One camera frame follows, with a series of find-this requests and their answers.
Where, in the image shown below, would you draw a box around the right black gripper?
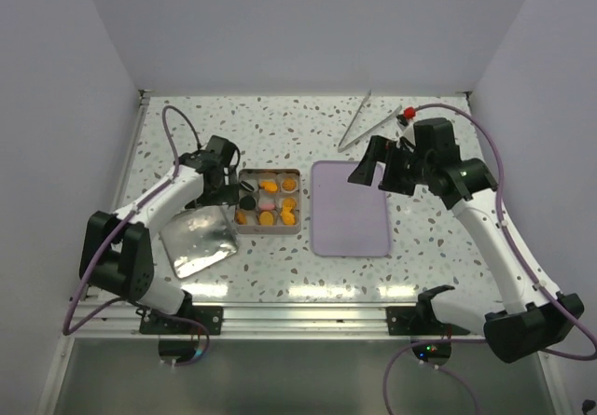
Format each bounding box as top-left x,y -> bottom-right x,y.
349,134 -> 434,197

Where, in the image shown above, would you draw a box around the black sandwich cookie top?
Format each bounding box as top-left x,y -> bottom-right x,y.
239,181 -> 256,193

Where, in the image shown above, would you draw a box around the black round cookie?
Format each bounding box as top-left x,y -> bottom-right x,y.
239,196 -> 257,211

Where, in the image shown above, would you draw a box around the orange flower cookie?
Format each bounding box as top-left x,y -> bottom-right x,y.
259,180 -> 278,193
235,212 -> 247,225
280,211 -> 297,227

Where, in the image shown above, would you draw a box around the metal tongs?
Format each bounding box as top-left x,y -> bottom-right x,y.
337,90 -> 403,153

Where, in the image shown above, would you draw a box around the silver tin lid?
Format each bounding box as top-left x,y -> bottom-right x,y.
160,206 -> 239,279

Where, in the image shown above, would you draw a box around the orange flower cookie top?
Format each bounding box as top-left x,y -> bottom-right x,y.
259,180 -> 278,193

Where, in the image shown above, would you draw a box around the round orange cookie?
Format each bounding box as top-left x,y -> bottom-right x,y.
258,211 -> 276,227

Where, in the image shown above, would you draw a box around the lilac plastic tray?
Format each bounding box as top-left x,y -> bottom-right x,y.
310,160 -> 392,257

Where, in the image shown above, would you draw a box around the orange swirl cookie top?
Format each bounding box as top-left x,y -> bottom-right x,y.
281,177 -> 298,193

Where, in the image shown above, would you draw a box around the orange swirl cookie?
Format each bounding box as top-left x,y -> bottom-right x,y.
281,177 -> 298,193
282,197 -> 297,211

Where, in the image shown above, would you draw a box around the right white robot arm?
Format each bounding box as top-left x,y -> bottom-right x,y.
348,118 -> 584,363

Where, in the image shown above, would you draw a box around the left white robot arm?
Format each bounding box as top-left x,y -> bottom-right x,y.
79,135 -> 240,334

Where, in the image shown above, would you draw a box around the square cookie tin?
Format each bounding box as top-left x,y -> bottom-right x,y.
233,168 -> 303,236

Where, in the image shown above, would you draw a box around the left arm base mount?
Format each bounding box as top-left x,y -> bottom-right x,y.
136,306 -> 224,367

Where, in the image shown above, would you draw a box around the aluminium rail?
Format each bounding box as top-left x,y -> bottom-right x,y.
73,302 -> 481,340

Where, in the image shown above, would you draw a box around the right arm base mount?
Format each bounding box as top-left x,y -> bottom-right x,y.
385,306 -> 470,366

